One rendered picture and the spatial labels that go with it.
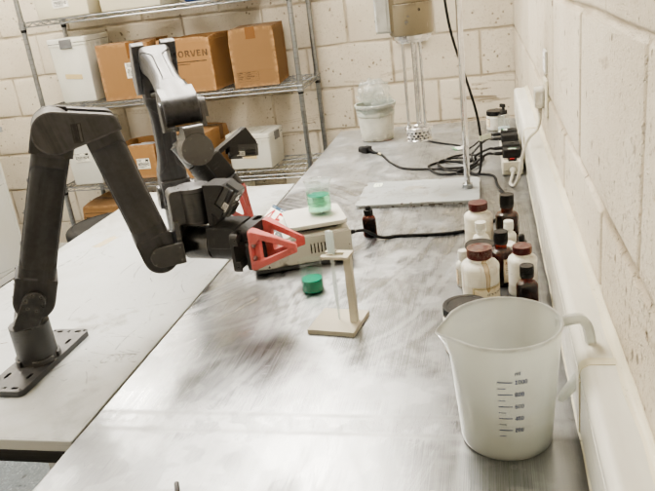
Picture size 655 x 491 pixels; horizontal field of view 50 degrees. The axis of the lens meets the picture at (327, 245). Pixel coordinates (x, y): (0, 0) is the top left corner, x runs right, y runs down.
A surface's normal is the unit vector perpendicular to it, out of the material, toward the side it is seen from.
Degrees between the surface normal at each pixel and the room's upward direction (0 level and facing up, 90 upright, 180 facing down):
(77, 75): 90
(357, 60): 90
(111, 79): 91
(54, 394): 0
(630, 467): 0
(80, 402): 0
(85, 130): 90
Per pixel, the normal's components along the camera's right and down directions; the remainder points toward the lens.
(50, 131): 0.37, 0.29
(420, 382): -0.12, -0.93
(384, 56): -0.20, 0.37
